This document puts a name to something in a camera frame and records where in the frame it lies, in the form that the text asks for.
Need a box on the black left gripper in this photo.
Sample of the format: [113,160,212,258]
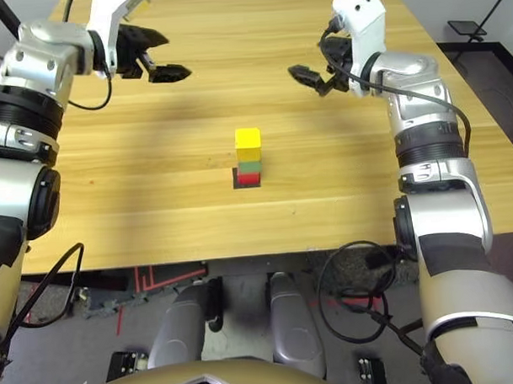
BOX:
[115,24,194,86]

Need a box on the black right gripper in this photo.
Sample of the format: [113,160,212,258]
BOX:
[286,32,358,99]

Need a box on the yellow block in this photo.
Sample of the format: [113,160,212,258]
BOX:
[234,127,263,163]

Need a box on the green block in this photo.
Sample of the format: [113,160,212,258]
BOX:
[237,158,264,176]

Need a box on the red block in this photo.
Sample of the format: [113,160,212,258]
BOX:
[238,171,262,188]

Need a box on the black square marker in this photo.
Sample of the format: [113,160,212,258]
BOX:
[231,166,262,190]

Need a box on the black stand tray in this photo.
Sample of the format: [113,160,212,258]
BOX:
[447,19,488,38]

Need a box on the black mat with red lines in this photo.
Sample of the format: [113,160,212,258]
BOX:
[84,264,211,319]

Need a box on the silver robot right leg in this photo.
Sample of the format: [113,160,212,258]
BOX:
[265,269,327,381]

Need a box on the silver robot leg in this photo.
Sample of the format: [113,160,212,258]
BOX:
[265,269,327,381]
[144,276,228,370]

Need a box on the silver robot left leg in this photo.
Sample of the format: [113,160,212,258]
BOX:
[144,276,228,370]

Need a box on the small black connector box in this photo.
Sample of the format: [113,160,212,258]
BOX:
[356,355,386,383]

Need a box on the black box with white parts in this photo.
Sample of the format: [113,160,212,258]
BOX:
[105,349,152,381]

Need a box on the tan robot torso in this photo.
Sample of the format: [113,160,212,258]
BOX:
[75,355,340,384]

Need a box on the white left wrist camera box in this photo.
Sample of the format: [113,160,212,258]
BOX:
[84,0,155,79]

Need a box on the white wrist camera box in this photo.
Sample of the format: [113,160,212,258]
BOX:
[84,0,155,79]
[332,0,390,100]

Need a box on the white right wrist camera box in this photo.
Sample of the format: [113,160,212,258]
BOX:
[332,0,390,100]

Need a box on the black left wrist camera cable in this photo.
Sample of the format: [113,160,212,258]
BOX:
[61,0,115,112]

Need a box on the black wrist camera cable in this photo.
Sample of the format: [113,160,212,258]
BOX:
[317,11,473,157]
[61,0,115,112]

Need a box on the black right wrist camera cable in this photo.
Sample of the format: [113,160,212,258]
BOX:
[317,11,473,157]

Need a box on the black metal frame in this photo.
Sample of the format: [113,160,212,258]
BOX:
[0,0,23,42]

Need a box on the black looped cable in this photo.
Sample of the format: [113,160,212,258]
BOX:
[316,237,427,359]
[5,242,88,336]

